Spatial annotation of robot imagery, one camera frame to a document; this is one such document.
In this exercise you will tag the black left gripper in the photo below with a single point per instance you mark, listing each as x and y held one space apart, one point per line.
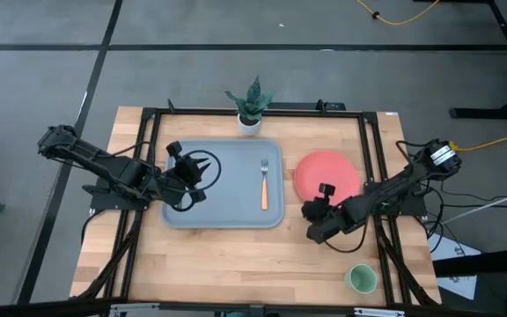
187 171

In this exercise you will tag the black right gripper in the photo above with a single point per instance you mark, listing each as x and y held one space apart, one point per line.
324 218

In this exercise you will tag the pink round plate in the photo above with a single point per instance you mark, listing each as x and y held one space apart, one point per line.
324 171

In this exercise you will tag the pale green cup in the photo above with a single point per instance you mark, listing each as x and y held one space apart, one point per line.
361 279

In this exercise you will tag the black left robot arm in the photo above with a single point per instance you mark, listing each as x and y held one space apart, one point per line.
117 171

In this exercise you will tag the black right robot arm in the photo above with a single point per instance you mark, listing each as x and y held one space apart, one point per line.
394 189

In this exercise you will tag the grey plastic tray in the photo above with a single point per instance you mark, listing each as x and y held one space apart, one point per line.
236 198

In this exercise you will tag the white plant pot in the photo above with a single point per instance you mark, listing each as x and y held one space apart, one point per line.
250 130

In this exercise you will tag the green snake plant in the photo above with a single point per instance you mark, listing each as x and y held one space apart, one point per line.
251 103

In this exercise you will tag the white paper sheet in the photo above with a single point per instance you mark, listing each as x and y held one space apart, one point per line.
451 253

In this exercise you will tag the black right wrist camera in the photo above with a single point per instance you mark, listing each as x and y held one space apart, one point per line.
326 189

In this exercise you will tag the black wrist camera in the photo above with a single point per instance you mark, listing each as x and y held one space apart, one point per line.
326 189
174 149

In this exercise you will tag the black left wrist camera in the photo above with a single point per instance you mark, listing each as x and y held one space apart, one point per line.
174 149

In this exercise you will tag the black aluminium table frame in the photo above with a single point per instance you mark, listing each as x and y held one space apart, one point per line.
258 112

